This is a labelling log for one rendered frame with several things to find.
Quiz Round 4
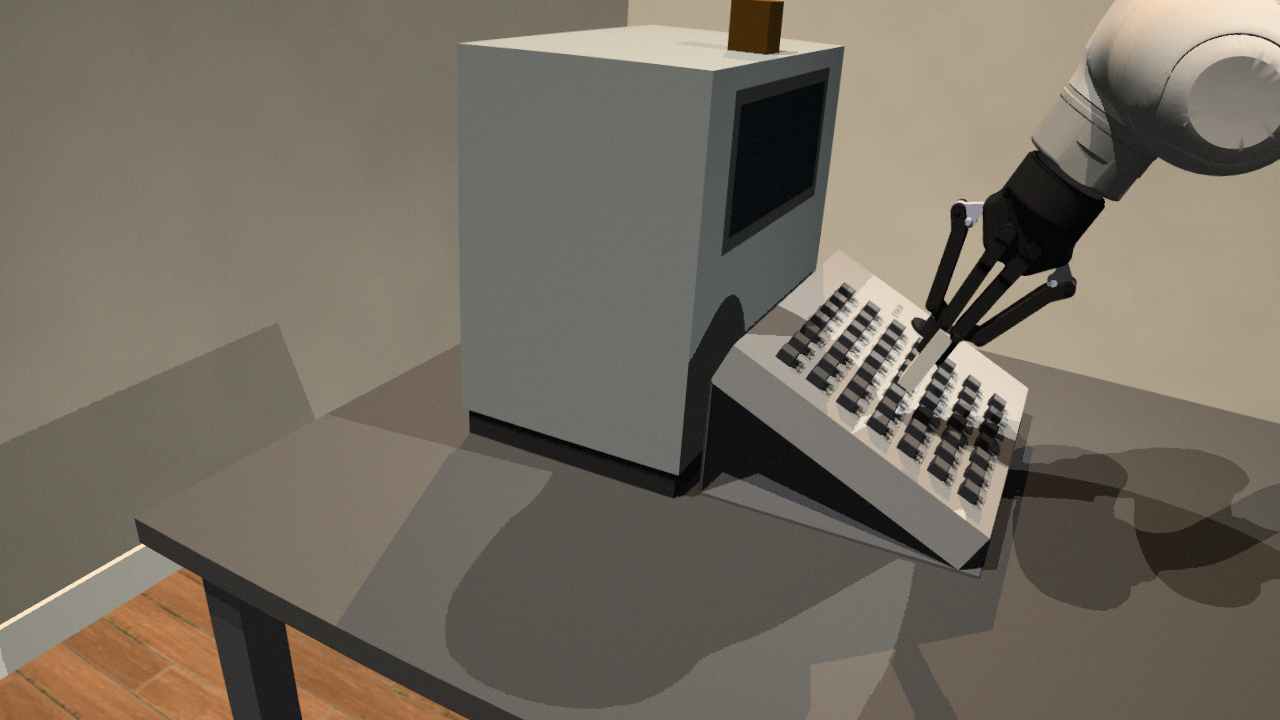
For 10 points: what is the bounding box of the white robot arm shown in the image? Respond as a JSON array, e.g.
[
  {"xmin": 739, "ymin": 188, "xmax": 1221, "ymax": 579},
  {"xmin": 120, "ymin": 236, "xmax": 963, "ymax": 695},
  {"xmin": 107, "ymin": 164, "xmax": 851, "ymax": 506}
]
[{"xmin": 1030, "ymin": 0, "xmax": 1280, "ymax": 201}]

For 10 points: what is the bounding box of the grey machine cabinet with sloped keypad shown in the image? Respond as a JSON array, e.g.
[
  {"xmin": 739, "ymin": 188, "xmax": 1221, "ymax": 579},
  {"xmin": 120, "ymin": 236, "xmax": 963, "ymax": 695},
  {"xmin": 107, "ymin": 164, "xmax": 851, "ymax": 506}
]
[{"xmin": 458, "ymin": 0, "xmax": 1028, "ymax": 579}]

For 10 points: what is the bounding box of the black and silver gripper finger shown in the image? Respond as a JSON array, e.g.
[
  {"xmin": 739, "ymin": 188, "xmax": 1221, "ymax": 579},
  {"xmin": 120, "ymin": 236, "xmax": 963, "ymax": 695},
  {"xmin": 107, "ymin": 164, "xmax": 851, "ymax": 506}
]
[
  {"xmin": 904, "ymin": 241, "xmax": 1076, "ymax": 393},
  {"xmin": 897, "ymin": 199, "xmax": 1018, "ymax": 388}
]

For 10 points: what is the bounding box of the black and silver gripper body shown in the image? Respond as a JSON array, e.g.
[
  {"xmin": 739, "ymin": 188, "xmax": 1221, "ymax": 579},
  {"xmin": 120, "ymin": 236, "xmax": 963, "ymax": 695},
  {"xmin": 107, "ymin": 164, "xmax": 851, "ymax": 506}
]
[{"xmin": 983, "ymin": 150, "xmax": 1105, "ymax": 275}]

